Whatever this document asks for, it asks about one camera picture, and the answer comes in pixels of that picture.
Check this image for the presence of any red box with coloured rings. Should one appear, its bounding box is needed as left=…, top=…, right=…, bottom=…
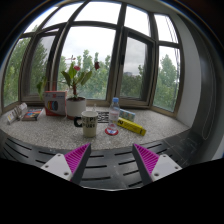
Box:
left=44, top=91, right=67, bottom=116

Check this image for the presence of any colourful flat book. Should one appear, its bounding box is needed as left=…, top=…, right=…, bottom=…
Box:
left=22, top=108, right=43, bottom=121

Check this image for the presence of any black white printed card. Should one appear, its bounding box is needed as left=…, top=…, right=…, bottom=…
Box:
left=74, top=111, right=109, bottom=127

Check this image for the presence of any yellow long box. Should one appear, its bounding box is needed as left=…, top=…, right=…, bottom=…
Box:
left=117, top=118, right=146, bottom=136

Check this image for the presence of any cream mug with lettering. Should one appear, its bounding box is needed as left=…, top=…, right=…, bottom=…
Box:
left=81, top=111, right=98, bottom=137

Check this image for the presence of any white plant pot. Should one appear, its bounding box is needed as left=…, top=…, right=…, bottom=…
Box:
left=66, top=97, right=86, bottom=119

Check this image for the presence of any light blue small box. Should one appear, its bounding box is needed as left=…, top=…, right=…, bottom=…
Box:
left=119, top=109, right=135, bottom=121

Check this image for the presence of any green plant with red flowers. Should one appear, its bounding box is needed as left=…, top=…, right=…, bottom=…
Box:
left=35, top=54, right=101, bottom=101

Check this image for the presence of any clear plastic water bottle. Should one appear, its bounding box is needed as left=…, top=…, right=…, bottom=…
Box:
left=107, top=97, right=120, bottom=131

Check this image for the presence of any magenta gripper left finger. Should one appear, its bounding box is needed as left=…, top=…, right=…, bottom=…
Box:
left=42, top=143, right=91, bottom=185

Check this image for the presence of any white plastic wrapped package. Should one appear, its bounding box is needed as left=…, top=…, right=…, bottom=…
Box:
left=7, top=103, right=27, bottom=124

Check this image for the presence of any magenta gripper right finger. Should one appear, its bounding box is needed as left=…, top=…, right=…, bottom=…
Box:
left=132, top=144, right=181, bottom=185

